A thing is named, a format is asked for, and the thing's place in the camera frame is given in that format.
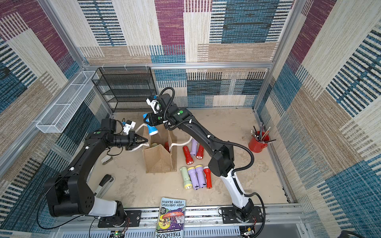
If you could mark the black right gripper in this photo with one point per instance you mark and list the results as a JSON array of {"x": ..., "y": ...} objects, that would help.
[{"x": 152, "y": 119}]

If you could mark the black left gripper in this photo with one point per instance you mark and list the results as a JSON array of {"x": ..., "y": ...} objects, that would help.
[{"x": 133, "y": 136}]

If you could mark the blue flashlight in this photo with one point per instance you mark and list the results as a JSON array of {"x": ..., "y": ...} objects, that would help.
[{"x": 151, "y": 130}]

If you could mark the brown jute tote bag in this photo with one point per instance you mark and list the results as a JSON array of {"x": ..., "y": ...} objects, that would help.
[{"x": 158, "y": 159}]

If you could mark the purple flashlight row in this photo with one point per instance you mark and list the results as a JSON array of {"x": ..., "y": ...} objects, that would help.
[{"x": 194, "y": 146}]

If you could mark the red flashlight row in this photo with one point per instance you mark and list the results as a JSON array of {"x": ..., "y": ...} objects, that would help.
[{"x": 207, "y": 173}]

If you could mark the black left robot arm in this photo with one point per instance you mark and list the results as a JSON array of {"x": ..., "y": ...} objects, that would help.
[{"x": 68, "y": 193}]

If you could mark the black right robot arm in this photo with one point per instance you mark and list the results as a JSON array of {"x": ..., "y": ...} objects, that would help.
[{"x": 221, "y": 164}]

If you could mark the black white stapler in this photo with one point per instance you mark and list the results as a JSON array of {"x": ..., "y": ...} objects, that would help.
[{"x": 104, "y": 185}]

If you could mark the purple flashlight lower left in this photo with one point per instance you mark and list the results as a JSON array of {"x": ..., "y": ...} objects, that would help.
[{"x": 193, "y": 177}]

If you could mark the purple flashlight lower right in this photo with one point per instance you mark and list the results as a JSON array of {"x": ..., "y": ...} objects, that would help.
[{"x": 200, "y": 176}]

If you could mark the colourful treehouse book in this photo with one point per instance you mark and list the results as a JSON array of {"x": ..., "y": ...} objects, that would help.
[{"x": 171, "y": 218}]

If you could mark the red pen cup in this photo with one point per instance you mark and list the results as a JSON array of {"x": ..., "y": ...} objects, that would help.
[{"x": 260, "y": 139}]

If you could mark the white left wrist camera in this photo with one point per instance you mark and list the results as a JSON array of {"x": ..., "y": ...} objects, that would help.
[{"x": 128, "y": 125}]

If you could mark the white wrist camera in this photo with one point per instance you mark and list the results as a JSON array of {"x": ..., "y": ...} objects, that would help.
[
  {"x": 153, "y": 103},
  {"x": 128, "y": 125}
]

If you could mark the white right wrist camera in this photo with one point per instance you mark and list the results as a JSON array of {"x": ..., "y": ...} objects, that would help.
[{"x": 153, "y": 103}]

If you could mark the black wire shelf rack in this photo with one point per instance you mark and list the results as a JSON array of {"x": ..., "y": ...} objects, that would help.
[{"x": 125, "y": 89}]

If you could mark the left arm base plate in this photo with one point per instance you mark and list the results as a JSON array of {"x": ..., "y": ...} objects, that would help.
[{"x": 131, "y": 218}]

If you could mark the white mesh wall basket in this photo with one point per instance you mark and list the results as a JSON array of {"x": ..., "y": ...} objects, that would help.
[{"x": 56, "y": 119}]

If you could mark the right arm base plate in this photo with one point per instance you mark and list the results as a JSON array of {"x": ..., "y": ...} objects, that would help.
[{"x": 231, "y": 215}]

